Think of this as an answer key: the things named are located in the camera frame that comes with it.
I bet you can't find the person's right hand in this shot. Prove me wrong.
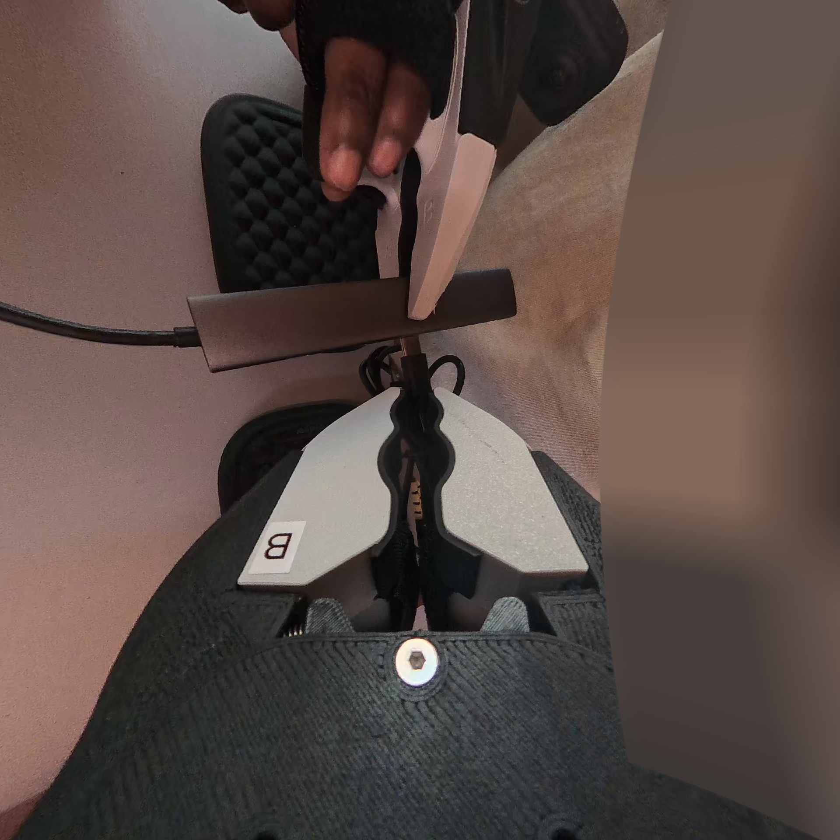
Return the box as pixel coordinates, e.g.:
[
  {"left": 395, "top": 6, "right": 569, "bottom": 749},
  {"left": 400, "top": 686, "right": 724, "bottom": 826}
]
[{"left": 318, "top": 38, "right": 432, "bottom": 202}]

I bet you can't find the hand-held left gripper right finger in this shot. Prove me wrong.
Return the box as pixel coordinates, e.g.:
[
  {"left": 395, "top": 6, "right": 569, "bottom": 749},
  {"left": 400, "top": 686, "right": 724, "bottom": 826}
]
[{"left": 420, "top": 387, "right": 589, "bottom": 632}]

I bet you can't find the black textured pad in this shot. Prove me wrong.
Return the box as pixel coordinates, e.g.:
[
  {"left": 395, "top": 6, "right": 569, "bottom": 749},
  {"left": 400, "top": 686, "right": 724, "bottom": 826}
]
[{"left": 200, "top": 94, "right": 388, "bottom": 296}]

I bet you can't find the black usb-c cable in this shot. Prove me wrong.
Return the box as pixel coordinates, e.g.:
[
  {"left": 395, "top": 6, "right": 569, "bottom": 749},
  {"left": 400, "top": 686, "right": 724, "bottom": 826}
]
[{"left": 357, "top": 336, "right": 468, "bottom": 526}]

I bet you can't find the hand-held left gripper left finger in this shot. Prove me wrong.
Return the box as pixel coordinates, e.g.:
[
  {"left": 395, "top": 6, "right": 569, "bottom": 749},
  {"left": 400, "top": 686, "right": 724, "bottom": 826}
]
[{"left": 236, "top": 387, "right": 419, "bottom": 633}]

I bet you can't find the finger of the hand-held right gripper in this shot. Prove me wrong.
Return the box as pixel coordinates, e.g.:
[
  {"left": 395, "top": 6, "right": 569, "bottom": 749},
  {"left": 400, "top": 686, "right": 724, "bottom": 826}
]
[
  {"left": 407, "top": 118, "right": 497, "bottom": 322},
  {"left": 357, "top": 151, "right": 421, "bottom": 280}
]

